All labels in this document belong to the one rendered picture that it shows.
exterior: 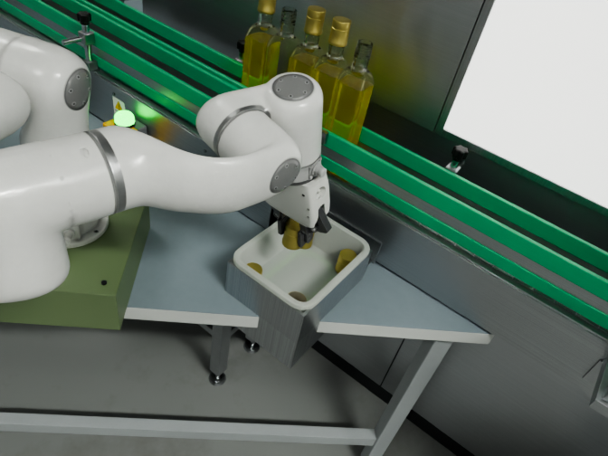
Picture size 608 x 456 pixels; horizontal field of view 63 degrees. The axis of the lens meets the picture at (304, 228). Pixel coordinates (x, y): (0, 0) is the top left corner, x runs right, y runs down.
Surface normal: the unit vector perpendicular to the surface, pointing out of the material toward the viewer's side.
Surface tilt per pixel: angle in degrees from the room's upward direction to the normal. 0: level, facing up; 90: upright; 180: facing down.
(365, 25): 90
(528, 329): 90
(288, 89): 15
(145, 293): 0
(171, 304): 0
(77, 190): 61
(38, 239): 85
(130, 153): 39
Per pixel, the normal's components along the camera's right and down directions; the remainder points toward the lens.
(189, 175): 0.15, 0.33
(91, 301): 0.04, 0.67
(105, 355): 0.16, -0.74
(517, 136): -0.60, 0.46
